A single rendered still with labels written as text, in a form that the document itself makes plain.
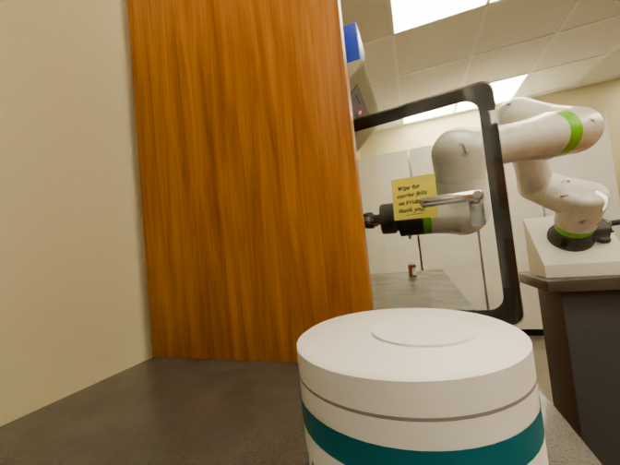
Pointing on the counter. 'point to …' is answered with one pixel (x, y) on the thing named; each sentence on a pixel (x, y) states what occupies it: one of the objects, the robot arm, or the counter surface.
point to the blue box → (354, 51)
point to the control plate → (358, 103)
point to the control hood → (358, 75)
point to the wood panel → (245, 174)
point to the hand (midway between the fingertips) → (319, 226)
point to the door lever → (454, 198)
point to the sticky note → (426, 187)
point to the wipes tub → (420, 390)
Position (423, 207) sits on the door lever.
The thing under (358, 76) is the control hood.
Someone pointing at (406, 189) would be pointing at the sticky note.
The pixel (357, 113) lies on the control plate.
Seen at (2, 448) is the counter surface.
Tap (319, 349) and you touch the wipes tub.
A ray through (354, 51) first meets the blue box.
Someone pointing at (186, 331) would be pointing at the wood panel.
